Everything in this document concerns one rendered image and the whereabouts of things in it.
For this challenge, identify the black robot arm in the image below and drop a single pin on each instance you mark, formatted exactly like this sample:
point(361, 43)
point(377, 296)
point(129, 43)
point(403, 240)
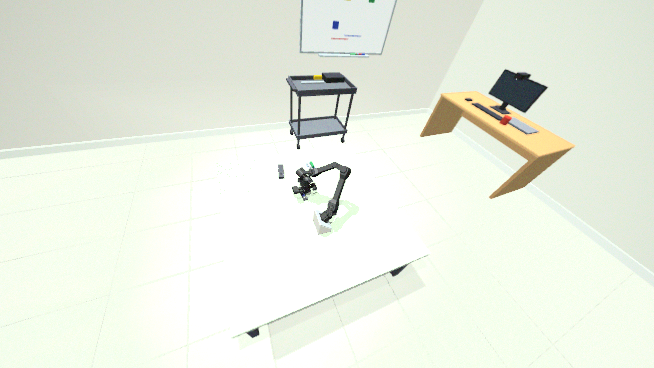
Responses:
point(333, 204)

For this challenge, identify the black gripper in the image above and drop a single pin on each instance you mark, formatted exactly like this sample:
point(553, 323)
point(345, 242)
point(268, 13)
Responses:
point(306, 188)

